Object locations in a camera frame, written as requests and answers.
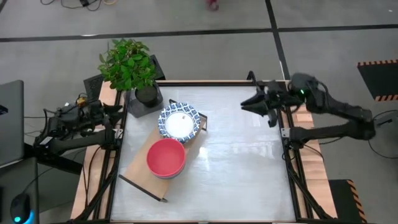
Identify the grey laptop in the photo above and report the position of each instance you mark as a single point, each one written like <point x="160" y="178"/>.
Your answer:
<point x="12" y="130"/>

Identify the black curved bracket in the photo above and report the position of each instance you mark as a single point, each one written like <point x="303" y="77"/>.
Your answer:
<point x="251" y="77"/>

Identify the green leafy plant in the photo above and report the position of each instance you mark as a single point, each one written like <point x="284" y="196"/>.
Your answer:
<point x="127" y="63"/>

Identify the yellow connector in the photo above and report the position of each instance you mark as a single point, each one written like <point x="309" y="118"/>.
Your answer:
<point x="81" y="101"/>

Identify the large black hazard-striped mat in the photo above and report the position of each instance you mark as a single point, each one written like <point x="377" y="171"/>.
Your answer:
<point x="381" y="79"/>

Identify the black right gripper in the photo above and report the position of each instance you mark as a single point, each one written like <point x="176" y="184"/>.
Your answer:
<point x="276" y="95"/>

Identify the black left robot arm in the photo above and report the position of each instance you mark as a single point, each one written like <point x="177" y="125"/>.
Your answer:
<point x="77" y="141"/>

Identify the black power adapter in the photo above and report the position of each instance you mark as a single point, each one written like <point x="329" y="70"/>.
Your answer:
<point x="84" y="2"/>

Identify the black aluminium table frame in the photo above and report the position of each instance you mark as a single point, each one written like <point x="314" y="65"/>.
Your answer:
<point x="217" y="83"/>

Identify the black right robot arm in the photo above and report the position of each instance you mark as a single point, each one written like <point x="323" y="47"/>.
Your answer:
<point x="342" y="109"/>

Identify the grey square pot base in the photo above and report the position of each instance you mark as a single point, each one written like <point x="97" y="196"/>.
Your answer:
<point x="133" y="107"/>

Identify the blue plastic bowl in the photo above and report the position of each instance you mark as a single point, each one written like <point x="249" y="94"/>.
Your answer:
<point x="169" y="177"/>

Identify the grey floor device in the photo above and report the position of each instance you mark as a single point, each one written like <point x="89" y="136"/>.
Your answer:
<point x="387" y="119"/>

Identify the black round plant pot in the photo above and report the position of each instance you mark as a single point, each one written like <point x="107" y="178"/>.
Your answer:
<point x="146" y="95"/>

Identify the small black hazard-striped mat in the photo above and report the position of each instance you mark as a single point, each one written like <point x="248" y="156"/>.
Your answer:
<point x="343" y="199"/>

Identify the pink plastic bowl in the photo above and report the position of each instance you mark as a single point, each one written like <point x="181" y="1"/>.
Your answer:
<point x="166" y="157"/>

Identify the black desk pad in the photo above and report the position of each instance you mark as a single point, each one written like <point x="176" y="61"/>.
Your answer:
<point x="15" y="177"/>

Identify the black computer mouse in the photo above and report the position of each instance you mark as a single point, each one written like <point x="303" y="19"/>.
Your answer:
<point x="20" y="207"/>

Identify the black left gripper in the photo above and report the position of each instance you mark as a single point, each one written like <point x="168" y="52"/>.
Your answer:
<point x="97" y="110"/>

